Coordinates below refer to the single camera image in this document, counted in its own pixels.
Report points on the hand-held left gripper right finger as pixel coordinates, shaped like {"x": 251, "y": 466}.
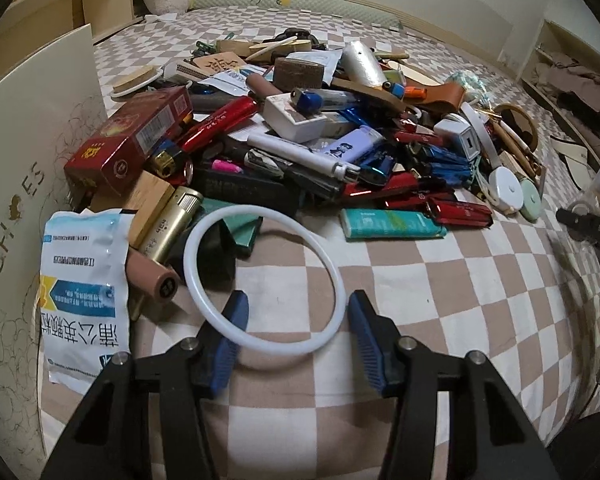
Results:
{"x": 370, "y": 350}

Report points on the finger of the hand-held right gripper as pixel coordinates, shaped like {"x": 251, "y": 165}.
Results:
{"x": 590, "y": 232}

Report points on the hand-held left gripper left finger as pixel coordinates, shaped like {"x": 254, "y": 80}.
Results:
{"x": 227, "y": 350}

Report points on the white cardboard box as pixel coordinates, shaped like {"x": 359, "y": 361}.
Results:
{"x": 30, "y": 135}

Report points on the pale green round disc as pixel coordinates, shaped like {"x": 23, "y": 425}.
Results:
{"x": 531, "y": 202}

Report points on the white visor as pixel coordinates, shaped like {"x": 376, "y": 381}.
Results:
{"x": 575, "y": 165}

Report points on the black pouch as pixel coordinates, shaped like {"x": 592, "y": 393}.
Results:
{"x": 217, "y": 260}

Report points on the white tape measure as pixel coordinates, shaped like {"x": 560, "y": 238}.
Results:
{"x": 505, "y": 190}

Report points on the pink cylindrical tube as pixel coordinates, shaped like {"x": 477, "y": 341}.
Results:
{"x": 152, "y": 275}

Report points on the wooden stick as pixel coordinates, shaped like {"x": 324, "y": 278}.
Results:
{"x": 512, "y": 147}

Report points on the dark green box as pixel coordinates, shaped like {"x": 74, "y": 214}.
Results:
{"x": 242, "y": 232}

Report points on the round wooden mirror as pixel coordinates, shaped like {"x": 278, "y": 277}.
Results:
{"x": 520, "y": 127}

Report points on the teal packet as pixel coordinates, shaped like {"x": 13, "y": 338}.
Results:
{"x": 390, "y": 224}

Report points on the red pocket knife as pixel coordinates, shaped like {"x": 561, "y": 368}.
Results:
{"x": 460, "y": 211}
{"x": 385, "y": 187}

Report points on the gold tube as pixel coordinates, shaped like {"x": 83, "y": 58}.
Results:
{"x": 172, "y": 225}

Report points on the brown clothing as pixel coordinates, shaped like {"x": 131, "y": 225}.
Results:
{"x": 580, "y": 80}

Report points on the white blue medicine packet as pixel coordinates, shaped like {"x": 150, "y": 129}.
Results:
{"x": 85, "y": 285}

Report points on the long black case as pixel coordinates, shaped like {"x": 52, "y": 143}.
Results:
{"x": 245, "y": 190}

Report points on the blue ribbed lighter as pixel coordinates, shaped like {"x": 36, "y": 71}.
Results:
{"x": 445, "y": 162}

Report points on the white charger cube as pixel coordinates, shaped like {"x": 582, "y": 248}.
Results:
{"x": 457, "y": 139}

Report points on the wooden block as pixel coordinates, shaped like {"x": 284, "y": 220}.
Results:
{"x": 147, "y": 205}

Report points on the metallic blue lighter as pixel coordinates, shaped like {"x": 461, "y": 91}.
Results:
{"x": 375, "y": 170}

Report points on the open wooden shelf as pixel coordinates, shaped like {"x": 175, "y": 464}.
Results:
{"x": 540, "y": 50}

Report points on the mint mesh bag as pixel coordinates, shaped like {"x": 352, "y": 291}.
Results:
{"x": 467, "y": 87}

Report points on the purple lighter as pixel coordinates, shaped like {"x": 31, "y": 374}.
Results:
{"x": 347, "y": 146}

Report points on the long white lighter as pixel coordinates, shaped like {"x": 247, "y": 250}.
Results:
{"x": 300, "y": 156}

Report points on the orange lighter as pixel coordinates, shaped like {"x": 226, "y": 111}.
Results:
{"x": 415, "y": 93}

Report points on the red tube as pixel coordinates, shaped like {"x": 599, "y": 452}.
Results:
{"x": 220, "y": 122}

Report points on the white rectangular box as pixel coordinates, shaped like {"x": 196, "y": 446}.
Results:
{"x": 292, "y": 122}

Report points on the red cardboard box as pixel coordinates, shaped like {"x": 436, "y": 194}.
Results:
{"x": 125, "y": 135}

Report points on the brown tube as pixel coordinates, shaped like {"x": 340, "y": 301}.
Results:
{"x": 262, "y": 85}

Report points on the cream comb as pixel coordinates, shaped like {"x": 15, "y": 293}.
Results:
{"x": 187, "y": 70}

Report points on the wooden brush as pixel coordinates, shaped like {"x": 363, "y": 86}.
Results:
{"x": 135, "y": 82}

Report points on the silver cylinder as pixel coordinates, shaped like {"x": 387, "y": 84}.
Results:
{"x": 362, "y": 62}

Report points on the wooden tag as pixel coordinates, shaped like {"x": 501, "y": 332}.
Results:
{"x": 217, "y": 66}

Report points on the wooden bed frame shelf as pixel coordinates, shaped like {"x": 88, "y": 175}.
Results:
{"x": 55, "y": 15}

